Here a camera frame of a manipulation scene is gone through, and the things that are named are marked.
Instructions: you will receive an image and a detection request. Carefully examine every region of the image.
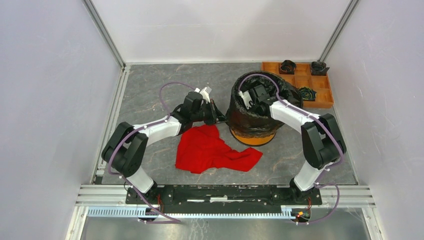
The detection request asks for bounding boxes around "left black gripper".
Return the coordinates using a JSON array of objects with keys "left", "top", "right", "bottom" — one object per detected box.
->
[{"left": 191, "top": 99, "right": 229, "bottom": 127}]

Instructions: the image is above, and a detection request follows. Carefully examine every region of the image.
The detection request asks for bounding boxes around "black trash bag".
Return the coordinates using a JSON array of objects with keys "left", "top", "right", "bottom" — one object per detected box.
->
[{"left": 226, "top": 70, "right": 304, "bottom": 138}]

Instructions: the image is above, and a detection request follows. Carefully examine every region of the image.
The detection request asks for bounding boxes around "orange trash bin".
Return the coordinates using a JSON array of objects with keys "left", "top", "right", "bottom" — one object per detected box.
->
[{"left": 229, "top": 129, "right": 276, "bottom": 147}]

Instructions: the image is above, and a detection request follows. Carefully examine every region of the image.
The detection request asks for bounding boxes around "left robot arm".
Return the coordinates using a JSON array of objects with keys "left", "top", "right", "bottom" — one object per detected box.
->
[{"left": 101, "top": 90, "right": 227, "bottom": 204}]

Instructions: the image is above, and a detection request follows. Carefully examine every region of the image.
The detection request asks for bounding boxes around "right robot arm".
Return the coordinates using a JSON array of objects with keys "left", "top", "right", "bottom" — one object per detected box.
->
[{"left": 238, "top": 84, "right": 346, "bottom": 204}]

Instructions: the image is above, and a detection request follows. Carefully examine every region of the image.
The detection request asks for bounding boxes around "red cloth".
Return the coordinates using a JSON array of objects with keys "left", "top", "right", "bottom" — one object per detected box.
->
[{"left": 175, "top": 125, "right": 263, "bottom": 174}]

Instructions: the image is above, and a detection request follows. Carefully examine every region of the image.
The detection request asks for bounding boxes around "rolled bag back left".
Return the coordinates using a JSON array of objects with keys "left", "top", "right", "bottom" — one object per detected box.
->
[{"left": 278, "top": 59, "right": 297, "bottom": 75}]

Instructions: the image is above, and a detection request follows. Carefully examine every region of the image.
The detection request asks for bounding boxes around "rolled bag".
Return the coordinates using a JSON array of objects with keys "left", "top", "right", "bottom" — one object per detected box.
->
[
  {"left": 309, "top": 61, "right": 330, "bottom": 76},
  {"left": 298, "top": 86, "right": 317, "bottom": 102},
  {"left": 278, "top": 59, "right": 297, "bottom": 75}
]

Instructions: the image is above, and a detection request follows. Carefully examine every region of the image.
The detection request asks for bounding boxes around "rolled bag front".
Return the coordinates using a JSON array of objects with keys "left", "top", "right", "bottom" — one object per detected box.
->
[{"left": 298, "top": 86, "right": 317, "bottom": 102}]

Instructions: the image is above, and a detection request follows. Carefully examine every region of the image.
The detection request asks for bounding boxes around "orange compartment tray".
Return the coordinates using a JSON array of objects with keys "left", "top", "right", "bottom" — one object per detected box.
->
[{"left": 261, "top": 61, "right": 334, "bottom": 109}]

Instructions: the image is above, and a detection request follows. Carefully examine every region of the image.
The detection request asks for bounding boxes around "rolled bag back right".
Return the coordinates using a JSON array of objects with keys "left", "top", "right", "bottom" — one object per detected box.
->
[{"left": 309, "top": 61, "right": 330, "bottom": 76}]

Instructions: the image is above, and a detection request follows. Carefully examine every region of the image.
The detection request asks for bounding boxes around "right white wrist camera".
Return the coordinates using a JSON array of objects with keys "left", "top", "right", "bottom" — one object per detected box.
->
[{"left": 238, "top": 90, "right": 254, "bottom": 110}]

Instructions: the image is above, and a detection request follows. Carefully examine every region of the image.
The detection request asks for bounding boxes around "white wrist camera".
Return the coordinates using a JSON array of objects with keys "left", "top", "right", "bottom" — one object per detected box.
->
[
  {"left": 194, "top": 86, "right": 212, "bottom": 103},
  {"left": 238, "top": 90, "right": 254, "bottom": 110}
]

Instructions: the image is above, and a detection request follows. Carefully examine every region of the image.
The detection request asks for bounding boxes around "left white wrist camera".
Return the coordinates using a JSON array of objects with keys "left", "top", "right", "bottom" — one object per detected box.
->
[{"left": 194, "top": 86, "right": 212, "bottom": 103}]

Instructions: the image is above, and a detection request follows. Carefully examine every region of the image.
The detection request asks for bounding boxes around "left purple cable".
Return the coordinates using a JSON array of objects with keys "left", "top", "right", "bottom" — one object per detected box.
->
[{"left": 106, "top": 82, "right": 200, "bottom": 224}]

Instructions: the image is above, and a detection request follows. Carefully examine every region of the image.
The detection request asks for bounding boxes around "purple cable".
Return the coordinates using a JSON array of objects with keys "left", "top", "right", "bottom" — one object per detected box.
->
[
  {"left": 106, "top": 82, "right": 200, "bottom": 224},
  {"left": 237, "top": 73, "right": 346, "bottom": 225}
]

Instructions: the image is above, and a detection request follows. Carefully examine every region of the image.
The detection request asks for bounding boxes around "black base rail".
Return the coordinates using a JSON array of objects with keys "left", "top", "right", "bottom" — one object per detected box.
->
[{"left": 143, "top": 181, "right": 323, "bottom": 218}]

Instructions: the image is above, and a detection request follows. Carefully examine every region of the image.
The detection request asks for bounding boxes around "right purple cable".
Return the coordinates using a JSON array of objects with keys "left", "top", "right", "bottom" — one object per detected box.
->
[{"left": 237, "top": 73, "right": 346, "bottom": 225}]

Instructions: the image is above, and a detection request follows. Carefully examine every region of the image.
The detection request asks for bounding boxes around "right aluminium corner post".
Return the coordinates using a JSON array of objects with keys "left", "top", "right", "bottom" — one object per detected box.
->
[{"left": 318, "top": 0, "right": 360, "bottom": 62}]

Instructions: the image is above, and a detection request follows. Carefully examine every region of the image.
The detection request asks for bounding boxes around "aluminium corner post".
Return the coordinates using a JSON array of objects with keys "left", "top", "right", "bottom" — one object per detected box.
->
[
  {"left": 318, "top": 0, "right": 360, "bottom": 62},
  {"left": 82, "top": 0, "right": 126, "bottom": 69}
]

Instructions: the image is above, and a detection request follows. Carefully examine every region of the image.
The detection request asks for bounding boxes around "left aluminium corner post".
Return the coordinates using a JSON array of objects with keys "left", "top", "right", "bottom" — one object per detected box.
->
[{"left": 82, "top": 0, "right": 126, "bottom": 69}]

